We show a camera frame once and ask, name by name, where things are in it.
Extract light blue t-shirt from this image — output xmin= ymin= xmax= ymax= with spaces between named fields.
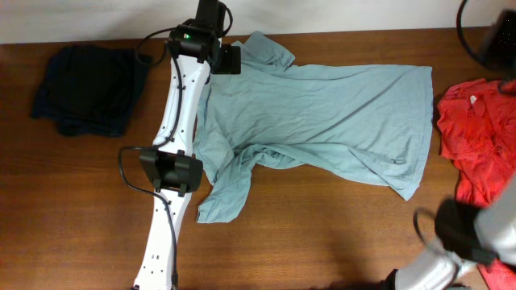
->
xmin=194 ymin=31 xmax=434 ymax=223

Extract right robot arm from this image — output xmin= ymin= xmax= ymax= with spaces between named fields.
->
xmin=378 ymin=10 xmax=515 ymax=290

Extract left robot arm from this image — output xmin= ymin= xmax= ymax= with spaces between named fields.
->
xmin=132 ymin=0 xmax=241 ymax=290

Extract red t-shirt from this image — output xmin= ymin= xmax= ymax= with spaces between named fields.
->
xmin=437 ymin=79 xmax=515 ymax=289

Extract folded dark navy garment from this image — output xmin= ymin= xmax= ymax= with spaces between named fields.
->
xmin=31 ymin=45 xmax=149 ymax=138

